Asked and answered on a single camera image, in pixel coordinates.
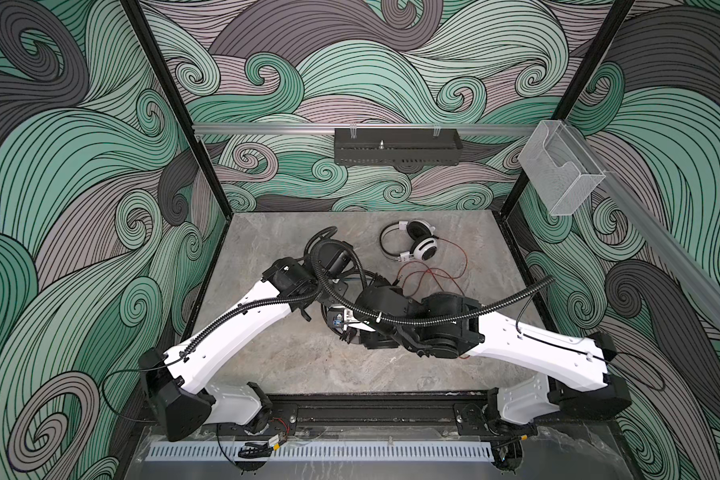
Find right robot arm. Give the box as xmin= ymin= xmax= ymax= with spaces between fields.
xmin=329 ymin=286 xmax=631 ymax=425

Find clear plastic wall bin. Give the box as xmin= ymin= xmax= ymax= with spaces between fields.
xmin=518 ymin=120 xmax=605 ymax=217

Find aluminium rail back wall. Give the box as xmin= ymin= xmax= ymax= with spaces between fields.
xmin=192 ymin=122 xmax=536 ymax=137

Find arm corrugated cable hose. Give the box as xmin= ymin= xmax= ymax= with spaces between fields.
xmin=179 ymin=225 xmax=340 ymax=361
xmin=309 ymin=239 xmax=556 ymax=328

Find aluminium rail wall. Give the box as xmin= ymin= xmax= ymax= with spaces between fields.
xmin=570 ymin=127 xmax=720 ymax=331
xmin=192 ymin=122 xmax=536 ymax=137

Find black perforated metal tray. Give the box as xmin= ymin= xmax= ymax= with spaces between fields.
xmin=333 ymin=129 xmax=464 ymax=173

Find white black headphones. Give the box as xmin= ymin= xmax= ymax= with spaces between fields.
xmin=378 ymin=220 xmax=439 ymax=263

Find black frame post left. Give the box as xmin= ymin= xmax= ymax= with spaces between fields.
xmin=120 ymin=0 xmax=233 ymax=223

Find right arm corrugated cable hose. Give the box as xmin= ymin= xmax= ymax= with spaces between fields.
xmin=309 ymin=239 xmax=556 ymax=328

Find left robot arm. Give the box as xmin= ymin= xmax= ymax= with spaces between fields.
xmin=138 ymin=227 xmax=336 ymax=442

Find black frame post right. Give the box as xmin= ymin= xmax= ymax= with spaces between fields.
xmin=494 ymin=0 xmax=634 ymax=224

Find aluminium rail right wall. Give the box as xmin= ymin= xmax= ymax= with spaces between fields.
xmin=570 ymin=127 xmax=720 ymax=331

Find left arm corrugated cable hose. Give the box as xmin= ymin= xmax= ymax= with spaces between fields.
xmin=179 ymin=225 xmax=340 ymax=361

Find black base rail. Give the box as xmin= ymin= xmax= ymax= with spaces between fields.
xmin=137 ymin=392 xmax=613 ymax=436

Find white slotted cable duct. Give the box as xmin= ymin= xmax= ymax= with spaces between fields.
xmin=145 ymin=441 xmax=494 ymax=463

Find black frame post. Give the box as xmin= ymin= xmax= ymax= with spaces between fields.
xmin=120 ymin=0 xmax=233 ymax=223
xmin=494 ymin=0 xmax=634 ymax=224

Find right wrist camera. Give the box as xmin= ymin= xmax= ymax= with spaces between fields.
xmin=325 ymin=305 xmax=373 ymax=334

